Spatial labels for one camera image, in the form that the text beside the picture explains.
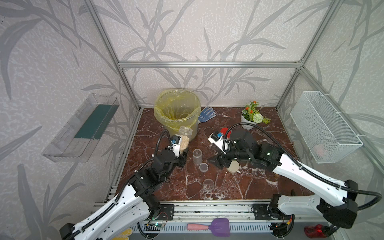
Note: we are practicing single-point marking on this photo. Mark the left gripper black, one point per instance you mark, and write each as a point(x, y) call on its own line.
point(182, 159)

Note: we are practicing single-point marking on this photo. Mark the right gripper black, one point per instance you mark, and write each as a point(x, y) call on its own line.
point(217, 162)

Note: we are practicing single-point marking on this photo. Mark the beige jar lid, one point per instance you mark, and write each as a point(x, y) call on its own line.
point(234, 167)

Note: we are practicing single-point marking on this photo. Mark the clear oatmeal jar small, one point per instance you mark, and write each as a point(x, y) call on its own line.
point(197, 157)

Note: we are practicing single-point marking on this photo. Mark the red lid oatmeal jar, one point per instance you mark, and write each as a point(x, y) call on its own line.
point(224, 131)

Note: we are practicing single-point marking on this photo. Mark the clear oatmeal jar tall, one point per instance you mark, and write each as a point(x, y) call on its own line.
point(186, 136)

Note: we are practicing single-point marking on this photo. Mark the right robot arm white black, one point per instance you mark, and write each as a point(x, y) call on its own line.
point(336, 201)

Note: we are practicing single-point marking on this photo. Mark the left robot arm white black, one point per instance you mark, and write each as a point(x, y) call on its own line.
point(136, 201)

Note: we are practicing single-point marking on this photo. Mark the blue dotted work glove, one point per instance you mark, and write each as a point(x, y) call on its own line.
point(206, 114)

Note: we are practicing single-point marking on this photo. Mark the mesh trash bin yellow bag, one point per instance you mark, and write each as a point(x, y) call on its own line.
point(178, 108)

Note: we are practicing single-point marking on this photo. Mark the white pot artificial flowers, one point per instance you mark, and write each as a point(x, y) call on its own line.
point(251, 114)

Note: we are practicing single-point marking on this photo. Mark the green circuit board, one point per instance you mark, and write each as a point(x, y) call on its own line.
point(156, 226)

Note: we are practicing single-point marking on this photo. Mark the yellow dotted work glove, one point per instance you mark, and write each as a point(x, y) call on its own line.
point(125, 235)

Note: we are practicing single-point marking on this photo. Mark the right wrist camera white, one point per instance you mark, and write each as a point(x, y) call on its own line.
point(218, 140)

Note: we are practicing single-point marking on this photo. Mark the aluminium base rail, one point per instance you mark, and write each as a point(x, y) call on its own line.
point(216, 211)

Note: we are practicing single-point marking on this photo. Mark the purple scoop pink handle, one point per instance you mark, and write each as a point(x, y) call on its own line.
point(219, 227)

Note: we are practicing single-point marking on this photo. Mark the clear plastic wall shelf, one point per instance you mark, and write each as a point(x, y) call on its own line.
point(79, 137)

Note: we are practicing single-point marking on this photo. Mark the white wire wall basket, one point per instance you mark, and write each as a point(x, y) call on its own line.
point(325, 131)

